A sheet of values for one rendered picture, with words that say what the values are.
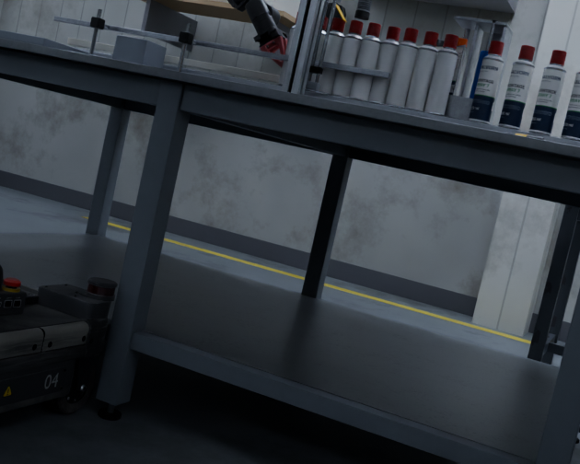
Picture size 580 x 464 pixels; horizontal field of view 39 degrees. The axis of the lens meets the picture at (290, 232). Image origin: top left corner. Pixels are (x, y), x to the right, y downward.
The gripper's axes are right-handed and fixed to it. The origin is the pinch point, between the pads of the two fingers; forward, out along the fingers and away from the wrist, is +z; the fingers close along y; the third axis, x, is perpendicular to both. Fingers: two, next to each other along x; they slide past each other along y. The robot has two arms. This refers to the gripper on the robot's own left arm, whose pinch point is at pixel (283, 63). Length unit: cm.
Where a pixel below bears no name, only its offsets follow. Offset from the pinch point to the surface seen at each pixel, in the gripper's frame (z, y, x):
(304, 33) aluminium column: 2.3, -18.2, -12.9
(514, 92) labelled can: 38, -6, -50
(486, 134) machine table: 50, -51, -43
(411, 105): 28.6, -5.3, -26.9
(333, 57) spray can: 6.7, -3.3, -13.9
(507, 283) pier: 87, 281, 8
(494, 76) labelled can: 32, -5, -48
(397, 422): 94, -48, -1
